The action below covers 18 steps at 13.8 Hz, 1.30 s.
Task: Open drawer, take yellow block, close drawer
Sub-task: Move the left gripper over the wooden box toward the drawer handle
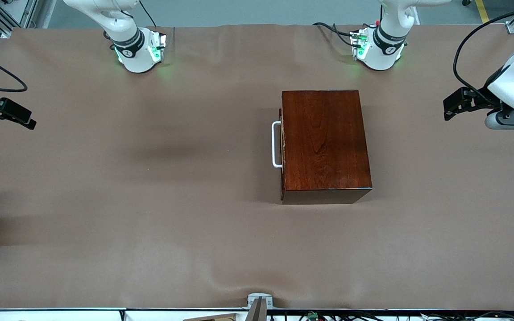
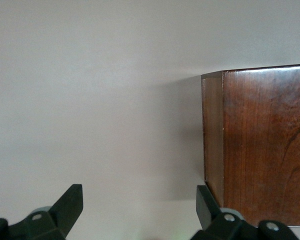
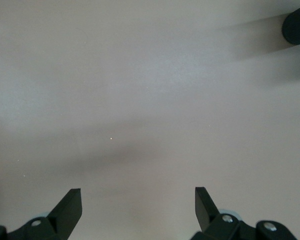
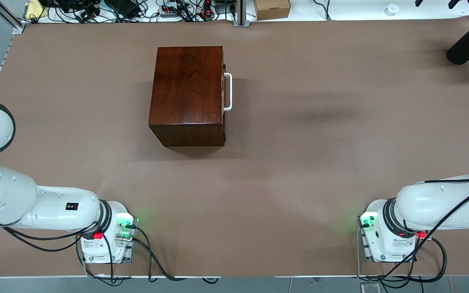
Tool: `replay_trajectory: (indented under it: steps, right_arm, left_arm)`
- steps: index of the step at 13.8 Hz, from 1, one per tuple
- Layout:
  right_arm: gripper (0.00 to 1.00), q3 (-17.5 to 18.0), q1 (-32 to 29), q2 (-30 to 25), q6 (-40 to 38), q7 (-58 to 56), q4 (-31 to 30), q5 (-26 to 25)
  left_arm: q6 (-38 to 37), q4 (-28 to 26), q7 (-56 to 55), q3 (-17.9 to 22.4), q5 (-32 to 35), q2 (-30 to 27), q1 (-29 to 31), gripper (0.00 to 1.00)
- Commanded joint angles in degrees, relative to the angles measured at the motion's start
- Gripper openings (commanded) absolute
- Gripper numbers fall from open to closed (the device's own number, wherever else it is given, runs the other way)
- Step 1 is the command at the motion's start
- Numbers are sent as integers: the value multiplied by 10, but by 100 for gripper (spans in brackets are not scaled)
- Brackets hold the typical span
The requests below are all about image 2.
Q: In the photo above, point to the dark brown wooden cabinet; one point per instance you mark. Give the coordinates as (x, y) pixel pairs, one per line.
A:
(265, 150)

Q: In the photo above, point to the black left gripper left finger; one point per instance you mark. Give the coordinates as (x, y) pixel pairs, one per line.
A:
(62, 212)

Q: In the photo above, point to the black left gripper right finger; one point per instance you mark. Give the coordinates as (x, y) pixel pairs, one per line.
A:
(210, 212)

